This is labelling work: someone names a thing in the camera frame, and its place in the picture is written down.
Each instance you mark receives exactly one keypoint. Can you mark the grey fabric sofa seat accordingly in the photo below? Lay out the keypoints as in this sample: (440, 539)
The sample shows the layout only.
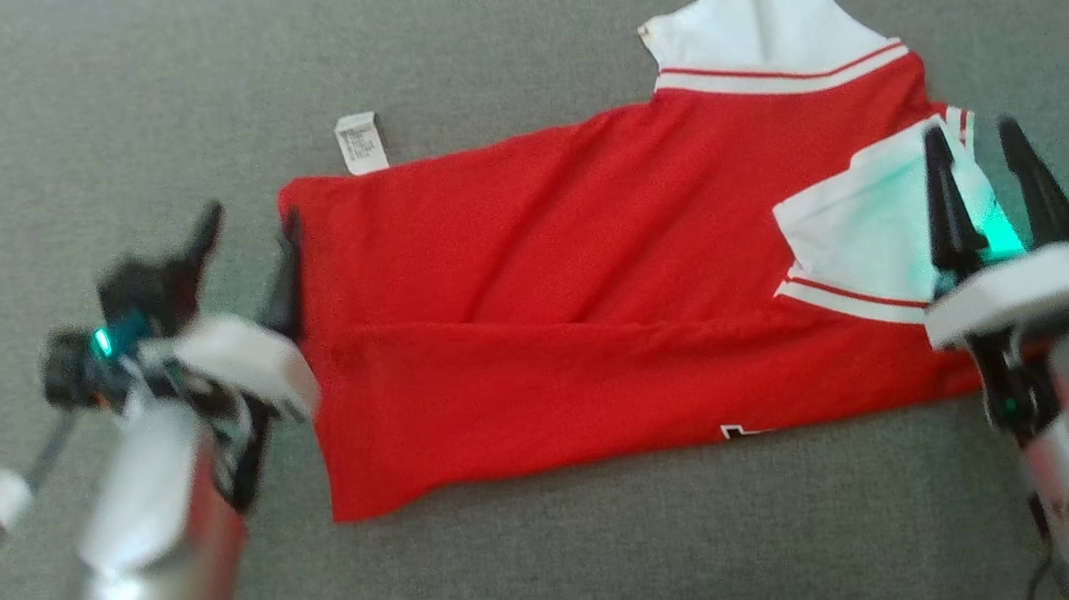
(566, 578)

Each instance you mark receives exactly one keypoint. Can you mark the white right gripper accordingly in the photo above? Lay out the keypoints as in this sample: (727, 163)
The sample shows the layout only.
(1026, 284)

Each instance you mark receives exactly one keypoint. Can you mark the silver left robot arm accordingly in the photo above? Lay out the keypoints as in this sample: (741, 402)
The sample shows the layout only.
(152, 565)

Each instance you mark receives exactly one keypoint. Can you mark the red white sports jersey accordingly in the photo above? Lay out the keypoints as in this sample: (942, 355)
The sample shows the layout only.
(547, 319)

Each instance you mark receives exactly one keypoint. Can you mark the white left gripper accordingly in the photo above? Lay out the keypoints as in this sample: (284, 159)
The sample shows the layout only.
(244, 358)

